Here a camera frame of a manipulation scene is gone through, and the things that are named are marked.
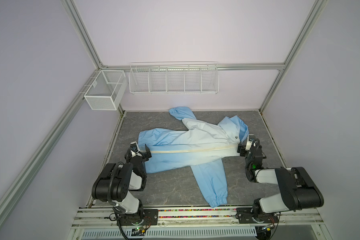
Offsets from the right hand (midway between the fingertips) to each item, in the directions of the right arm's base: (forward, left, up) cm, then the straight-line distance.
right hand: (250, 143), depth 90 cm
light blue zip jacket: (-1, +30, -2) cm, 30 cm away
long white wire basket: (+39, +49, +21) cm, 66 cm away
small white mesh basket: (+33, +94, +16) cm, 101 cm away
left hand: (-3, +68, 0) cm, 68 cm away
